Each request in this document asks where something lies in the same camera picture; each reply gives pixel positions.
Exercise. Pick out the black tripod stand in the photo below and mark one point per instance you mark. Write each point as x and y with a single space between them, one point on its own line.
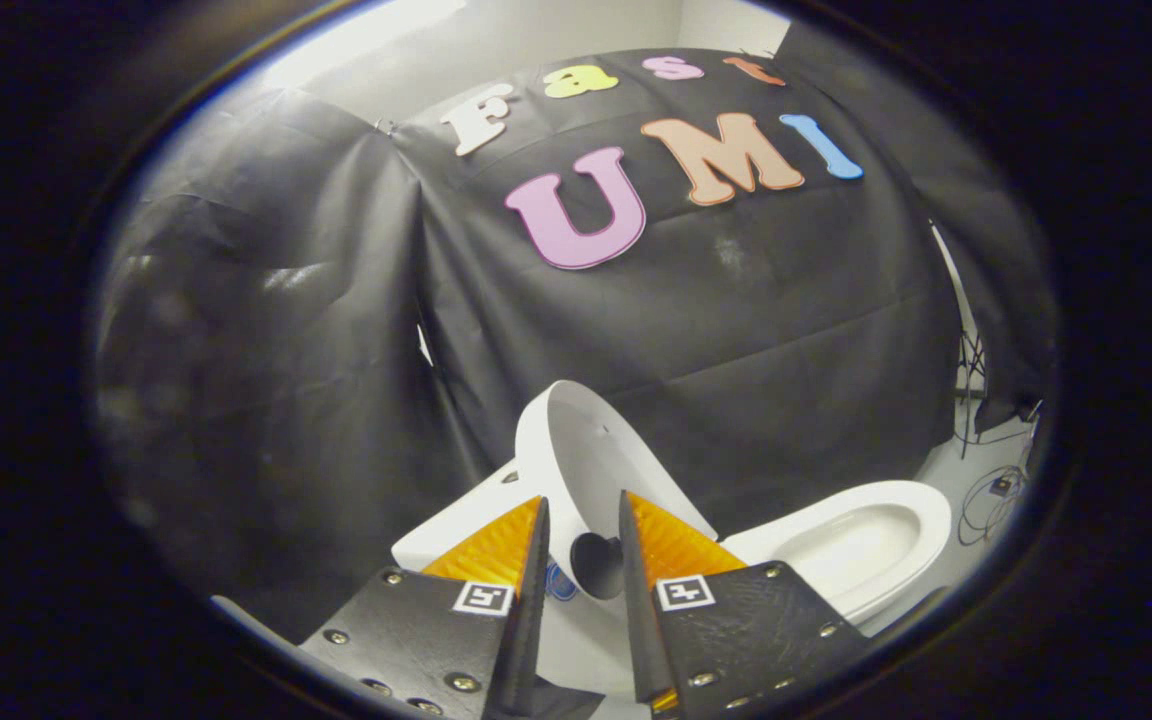
969 390

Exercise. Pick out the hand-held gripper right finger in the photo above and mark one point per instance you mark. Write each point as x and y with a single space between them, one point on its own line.
636 620

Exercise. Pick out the white toilet lid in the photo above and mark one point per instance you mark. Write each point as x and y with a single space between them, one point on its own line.
586 450

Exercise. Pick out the black backdrop cloth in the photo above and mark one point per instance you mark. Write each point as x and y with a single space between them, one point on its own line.
536 330
976 220

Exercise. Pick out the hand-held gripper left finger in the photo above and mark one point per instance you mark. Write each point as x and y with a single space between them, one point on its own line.
526 620

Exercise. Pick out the small black box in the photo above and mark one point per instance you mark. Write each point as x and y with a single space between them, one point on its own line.
1002 486

